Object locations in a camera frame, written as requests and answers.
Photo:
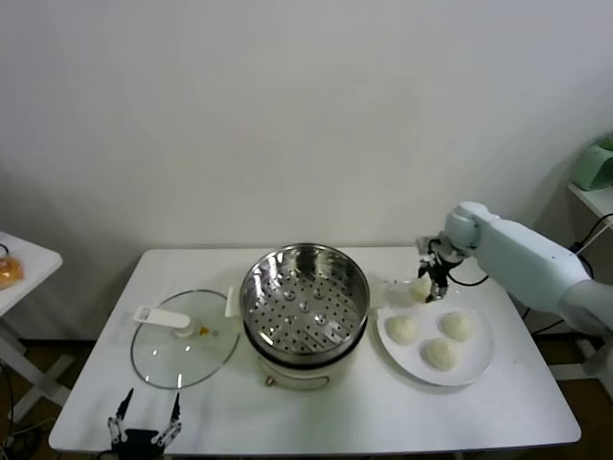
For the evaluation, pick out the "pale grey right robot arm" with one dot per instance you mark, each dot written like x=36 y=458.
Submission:
x=527 y=268

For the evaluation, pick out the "orange packaged food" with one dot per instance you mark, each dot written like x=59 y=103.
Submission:
x=9 y=273

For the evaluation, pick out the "white side table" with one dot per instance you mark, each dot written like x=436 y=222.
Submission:
x=33 y=259

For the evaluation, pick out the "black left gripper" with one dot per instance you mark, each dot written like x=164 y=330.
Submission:
x=139 y=443

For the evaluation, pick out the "stainless perforated steamer basket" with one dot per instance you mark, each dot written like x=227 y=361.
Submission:
x=306 y=297

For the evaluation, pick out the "white steamed baozi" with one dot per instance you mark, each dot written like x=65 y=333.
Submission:
x=402 y=330
x=439 y=353
x=457 y=326
x=419 y=291

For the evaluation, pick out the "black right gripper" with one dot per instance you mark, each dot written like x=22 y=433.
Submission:
x=445 y=259

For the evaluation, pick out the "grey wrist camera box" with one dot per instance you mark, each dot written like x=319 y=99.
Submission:
x=424 y=243

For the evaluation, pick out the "pale green appliance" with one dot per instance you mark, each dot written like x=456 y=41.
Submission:
x=593 y=167

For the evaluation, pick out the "white round plate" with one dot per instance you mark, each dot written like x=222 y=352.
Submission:
x=412 y=359

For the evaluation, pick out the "black power adapter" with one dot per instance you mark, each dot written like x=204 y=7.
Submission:
x=576 y=247

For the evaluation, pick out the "steel steamer pot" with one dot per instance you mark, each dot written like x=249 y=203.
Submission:
x=297 y=376

